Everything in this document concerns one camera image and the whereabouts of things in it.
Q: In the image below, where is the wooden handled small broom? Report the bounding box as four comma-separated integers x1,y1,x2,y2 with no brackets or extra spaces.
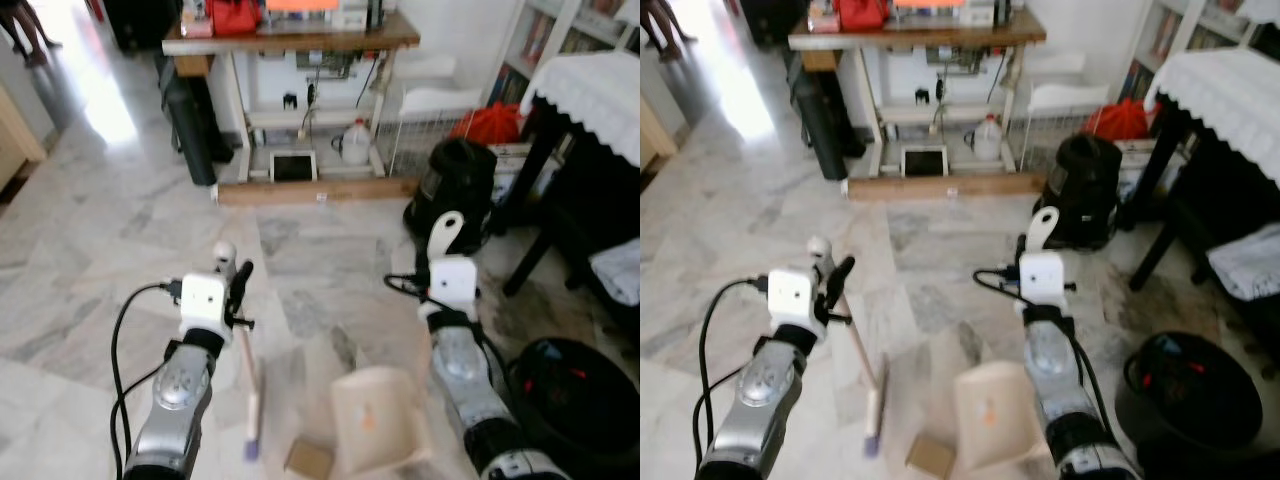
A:
213,240,268,464
807,236,893,459

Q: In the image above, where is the brown cardboard piece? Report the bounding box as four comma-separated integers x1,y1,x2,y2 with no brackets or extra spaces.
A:
284,438,336,477
905,433,956,478

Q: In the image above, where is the beige long handled dustpan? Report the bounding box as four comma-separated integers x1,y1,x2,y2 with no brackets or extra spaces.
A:
330,212,466,477
955,207,1061,473

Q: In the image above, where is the black vacuum cleaner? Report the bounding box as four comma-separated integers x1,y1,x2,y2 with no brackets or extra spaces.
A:
1035,133,1124,252
403,138,499,247

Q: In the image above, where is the long wooden plank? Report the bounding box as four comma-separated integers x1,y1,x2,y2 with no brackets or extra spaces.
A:
847,172,1047,202
217,177,422,207

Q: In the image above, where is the white plastic jug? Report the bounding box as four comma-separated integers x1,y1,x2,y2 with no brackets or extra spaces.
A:
340,118,374,167
965,113,1005,162

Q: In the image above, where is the white framed tablet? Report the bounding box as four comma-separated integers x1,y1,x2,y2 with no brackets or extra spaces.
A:
270,150,319,184
900,145,949,179

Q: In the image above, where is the red cloth bag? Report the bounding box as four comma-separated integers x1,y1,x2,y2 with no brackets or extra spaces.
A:
1085,98,1152,142
449,102,522,147

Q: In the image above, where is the tall black bag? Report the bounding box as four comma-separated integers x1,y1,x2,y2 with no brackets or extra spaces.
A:
785,48,867,182
154,52,237,187

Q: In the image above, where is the black table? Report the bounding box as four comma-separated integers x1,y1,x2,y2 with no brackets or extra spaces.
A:
497,95,641,333
1115,95,1280,293

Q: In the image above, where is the grey patterned cloth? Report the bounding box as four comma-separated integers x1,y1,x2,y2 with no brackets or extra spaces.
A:
1207,222,1280,302
590,238,641,307

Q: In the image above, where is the large black round bin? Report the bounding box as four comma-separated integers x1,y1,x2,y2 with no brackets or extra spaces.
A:
508,338,641,477
1115,332,1263,471

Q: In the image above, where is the light wooden cabinet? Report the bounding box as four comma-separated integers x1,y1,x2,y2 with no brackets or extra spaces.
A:
0,85,48,192
640,95,680,182

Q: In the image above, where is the wooden table with white legs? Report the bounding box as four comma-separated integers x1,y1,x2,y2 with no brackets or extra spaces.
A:
162,10,422,187
788,8,1047,182

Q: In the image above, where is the white lace tablecloth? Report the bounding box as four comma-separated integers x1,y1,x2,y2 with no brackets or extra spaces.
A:
1144,48,1280,187
520,50,641,167

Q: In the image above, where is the orange topped box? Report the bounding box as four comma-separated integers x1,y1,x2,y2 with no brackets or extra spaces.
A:
892,0,967,26
265,0,342,29

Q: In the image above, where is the red glossy bag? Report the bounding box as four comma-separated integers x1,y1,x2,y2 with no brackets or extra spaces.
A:
835,0,891,32
207,0,263,37

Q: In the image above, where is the black speaker box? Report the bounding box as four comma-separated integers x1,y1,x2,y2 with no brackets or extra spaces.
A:
100,0,182,52
735,0,812,47

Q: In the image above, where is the white bookshelf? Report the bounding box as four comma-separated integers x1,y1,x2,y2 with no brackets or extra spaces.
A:
489,0,641,107
1120,0,1280,102

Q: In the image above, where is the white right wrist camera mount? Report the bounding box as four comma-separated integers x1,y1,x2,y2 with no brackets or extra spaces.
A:
1019,251,1067,309
428,256,479,313

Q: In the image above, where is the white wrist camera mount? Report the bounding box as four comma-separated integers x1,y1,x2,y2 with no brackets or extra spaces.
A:
180,272,235,346
767,268,822,337
428,256,479,313
1019,251,1067,309

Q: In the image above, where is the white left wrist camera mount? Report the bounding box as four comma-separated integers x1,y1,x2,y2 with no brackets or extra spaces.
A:
180,272,235,346
767,268,822,337

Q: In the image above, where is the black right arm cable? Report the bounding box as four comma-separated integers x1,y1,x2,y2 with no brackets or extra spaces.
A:
385,272,521,421
975,265,1116,431

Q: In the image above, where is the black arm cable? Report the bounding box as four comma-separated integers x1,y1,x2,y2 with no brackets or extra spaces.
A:
696,278,771,473
975,265,1116,431
109,282,186,480
385,272,521,421

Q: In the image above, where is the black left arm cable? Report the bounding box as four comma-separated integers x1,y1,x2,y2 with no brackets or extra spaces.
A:
109,282,186,480
696,278,771,473

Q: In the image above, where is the white wire rack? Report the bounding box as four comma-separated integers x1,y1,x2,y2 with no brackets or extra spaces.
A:
1020,50,1113,172
385,55,487,177

